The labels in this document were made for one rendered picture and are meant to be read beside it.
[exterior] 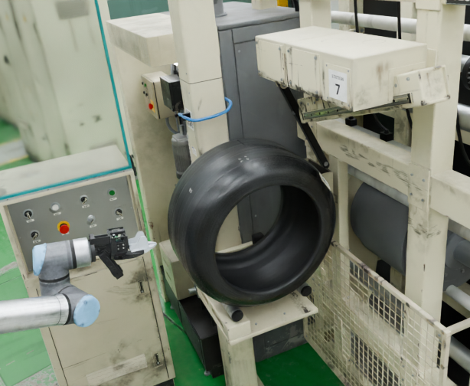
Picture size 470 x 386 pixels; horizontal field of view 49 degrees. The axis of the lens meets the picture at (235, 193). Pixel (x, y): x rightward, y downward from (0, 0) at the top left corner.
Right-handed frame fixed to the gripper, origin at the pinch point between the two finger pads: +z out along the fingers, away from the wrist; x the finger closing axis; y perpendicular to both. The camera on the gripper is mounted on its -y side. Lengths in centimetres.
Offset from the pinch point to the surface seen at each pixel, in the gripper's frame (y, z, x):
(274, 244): -17, 53, 15
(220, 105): 38, 34, 28
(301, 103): 39, 64, 19
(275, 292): -19.4, 40.0, -12.5
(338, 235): -23, 90, 23
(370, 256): -54, 128, 46
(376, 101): 52, 56, -33
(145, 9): 5, 245, 1026
